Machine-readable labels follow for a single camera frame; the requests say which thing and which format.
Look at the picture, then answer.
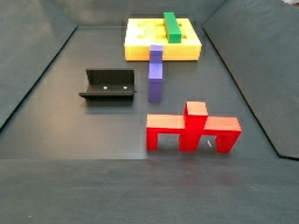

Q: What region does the red cross-shaped block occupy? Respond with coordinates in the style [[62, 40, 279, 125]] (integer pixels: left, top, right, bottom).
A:
[[145, 101, 241, 153]]

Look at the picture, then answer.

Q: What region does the purple long block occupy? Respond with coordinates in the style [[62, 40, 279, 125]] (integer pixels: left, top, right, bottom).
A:
[[148, 45, 164, 102]]

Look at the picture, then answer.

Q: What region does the green long block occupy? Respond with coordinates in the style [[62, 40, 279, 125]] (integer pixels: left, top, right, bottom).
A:
[[163, 12, 183, 44]]

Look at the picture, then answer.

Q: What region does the yellow slotted board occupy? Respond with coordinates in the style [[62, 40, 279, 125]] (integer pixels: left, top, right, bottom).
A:
[[124, 18, 201, 61]]

